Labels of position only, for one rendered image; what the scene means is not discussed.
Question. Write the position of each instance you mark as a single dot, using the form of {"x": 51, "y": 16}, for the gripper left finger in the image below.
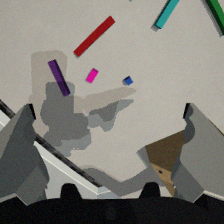
{"x": 23, "y": 173}

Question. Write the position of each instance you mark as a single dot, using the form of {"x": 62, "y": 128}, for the red rod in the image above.
{"x": 94, "y": 35}

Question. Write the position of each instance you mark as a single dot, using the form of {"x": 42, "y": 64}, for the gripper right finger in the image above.
{"x": 198, "y": 172}

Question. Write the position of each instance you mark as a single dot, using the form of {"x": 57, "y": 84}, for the turquoise rod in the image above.
{"x": 171, "y": 4}

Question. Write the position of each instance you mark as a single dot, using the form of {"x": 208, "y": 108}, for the magenta rectangular block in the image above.
{"x": 92, "y": 75}

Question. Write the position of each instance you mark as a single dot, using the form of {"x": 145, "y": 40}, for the small blue cube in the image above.
{"x": 128, "y": 80}

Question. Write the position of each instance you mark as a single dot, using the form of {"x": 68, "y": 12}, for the purple rod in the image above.
{"x": 59, "y": 77}

